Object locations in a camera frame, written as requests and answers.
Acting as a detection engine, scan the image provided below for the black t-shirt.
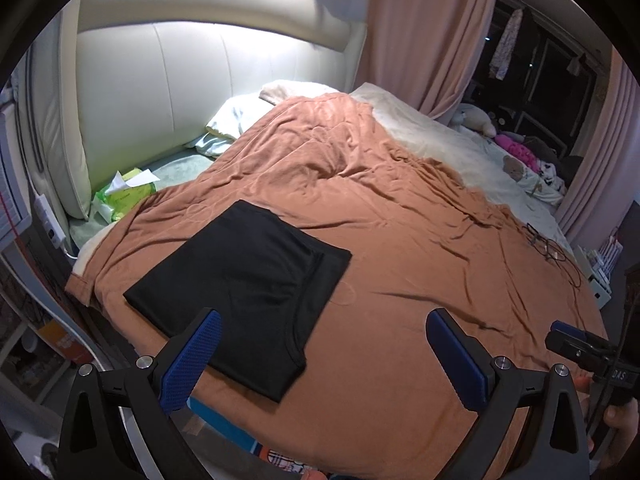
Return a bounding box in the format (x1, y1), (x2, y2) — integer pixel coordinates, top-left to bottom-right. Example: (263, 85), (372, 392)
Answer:
(124, 200), (352, 403)

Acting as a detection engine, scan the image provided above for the person's right hand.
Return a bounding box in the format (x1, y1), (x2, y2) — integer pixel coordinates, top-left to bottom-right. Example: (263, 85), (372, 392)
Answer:
(574, 375), (639, 472)

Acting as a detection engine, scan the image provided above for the white bedside cabinet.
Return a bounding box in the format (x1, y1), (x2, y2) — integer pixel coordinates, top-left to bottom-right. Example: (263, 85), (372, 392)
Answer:
(573, 246), (612, 310)

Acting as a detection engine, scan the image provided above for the striped pink bag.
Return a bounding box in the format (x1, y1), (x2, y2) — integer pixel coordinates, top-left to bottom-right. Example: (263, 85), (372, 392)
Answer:
(598, 228), (624, 274)

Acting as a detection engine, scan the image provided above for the orange-brown blanket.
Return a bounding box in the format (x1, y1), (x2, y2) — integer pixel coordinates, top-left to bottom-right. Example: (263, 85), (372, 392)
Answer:
(66, 92), (604, 479)

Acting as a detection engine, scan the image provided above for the bear print pillow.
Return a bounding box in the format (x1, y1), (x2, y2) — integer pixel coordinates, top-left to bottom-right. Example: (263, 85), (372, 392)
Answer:
(486, 139), (566, 208)

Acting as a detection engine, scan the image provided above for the pink cloth on bed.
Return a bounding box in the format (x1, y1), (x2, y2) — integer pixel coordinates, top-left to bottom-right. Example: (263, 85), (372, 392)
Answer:
(494, 133), (540, 174)

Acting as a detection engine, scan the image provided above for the cream bed sheet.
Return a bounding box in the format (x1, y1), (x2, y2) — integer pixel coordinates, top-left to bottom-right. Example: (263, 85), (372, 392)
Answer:
(350, 84), (572, 252)

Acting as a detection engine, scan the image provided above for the green tissue pack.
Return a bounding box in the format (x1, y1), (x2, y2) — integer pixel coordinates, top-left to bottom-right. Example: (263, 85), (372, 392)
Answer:
(91, 168), (160, 223)

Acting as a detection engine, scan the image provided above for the white power strip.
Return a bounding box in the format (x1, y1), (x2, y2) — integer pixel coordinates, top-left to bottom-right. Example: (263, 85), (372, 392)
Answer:
(34, 194), (66, 249)

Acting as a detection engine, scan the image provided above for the pink curtain right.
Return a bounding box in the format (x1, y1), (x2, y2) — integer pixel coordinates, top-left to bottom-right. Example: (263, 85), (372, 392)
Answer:
(555, 50), (639, 248)

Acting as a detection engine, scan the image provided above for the pink curtain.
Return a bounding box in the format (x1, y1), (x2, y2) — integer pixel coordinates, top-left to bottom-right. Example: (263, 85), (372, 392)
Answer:
(555, 50), (639, 248)
(356, 0), (496, 124)

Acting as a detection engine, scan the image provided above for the white plush toy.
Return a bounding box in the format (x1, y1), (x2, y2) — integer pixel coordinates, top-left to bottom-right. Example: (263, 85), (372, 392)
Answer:
(449, 103), (497, 139)

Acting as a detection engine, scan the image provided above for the white pillow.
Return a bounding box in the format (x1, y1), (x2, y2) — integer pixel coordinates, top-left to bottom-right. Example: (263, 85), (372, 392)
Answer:
(186, 79), (336, 158)

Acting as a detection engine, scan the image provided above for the hanging floral garment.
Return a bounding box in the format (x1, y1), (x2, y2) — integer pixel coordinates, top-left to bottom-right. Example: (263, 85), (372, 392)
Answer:
(489, 9), (524, 80)

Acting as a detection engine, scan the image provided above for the pink curtain left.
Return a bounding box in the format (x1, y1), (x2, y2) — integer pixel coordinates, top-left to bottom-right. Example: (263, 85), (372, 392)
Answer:
(356, 0), (496, 124)

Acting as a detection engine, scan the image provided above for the cream padded headboard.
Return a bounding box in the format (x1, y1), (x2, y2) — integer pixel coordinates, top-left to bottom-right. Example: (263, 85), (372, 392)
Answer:
(15, 0), (367, 220)

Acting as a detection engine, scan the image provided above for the black cable on bed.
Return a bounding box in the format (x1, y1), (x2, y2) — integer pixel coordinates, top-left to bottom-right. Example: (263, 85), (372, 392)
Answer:
(522, 221), (586, 291)

